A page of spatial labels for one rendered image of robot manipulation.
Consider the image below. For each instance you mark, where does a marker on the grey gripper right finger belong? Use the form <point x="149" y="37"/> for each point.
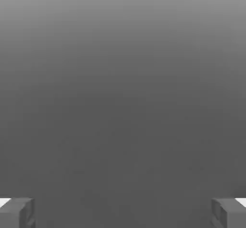
<point x="230" y="215"/>

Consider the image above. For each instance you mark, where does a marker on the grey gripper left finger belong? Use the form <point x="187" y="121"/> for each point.
<point x="13" y="214"/>

